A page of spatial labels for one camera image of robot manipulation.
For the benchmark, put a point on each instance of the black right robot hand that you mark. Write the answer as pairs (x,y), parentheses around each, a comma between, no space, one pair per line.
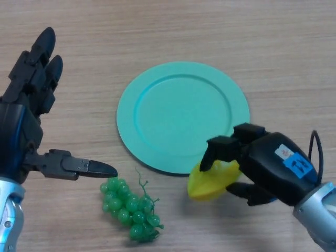
(267,162)

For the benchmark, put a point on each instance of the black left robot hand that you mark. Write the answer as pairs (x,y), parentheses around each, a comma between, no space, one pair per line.
(15,131)

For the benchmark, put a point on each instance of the yellow starfruit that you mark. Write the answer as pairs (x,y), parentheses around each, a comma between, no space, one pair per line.
(207,183)

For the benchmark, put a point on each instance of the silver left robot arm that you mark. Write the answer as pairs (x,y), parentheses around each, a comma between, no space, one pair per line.
(10,210)

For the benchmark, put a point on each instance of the teal round plate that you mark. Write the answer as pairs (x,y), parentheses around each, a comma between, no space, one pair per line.
(178,115)

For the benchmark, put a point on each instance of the green grape bunch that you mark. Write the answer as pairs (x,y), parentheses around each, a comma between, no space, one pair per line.
(123,204)

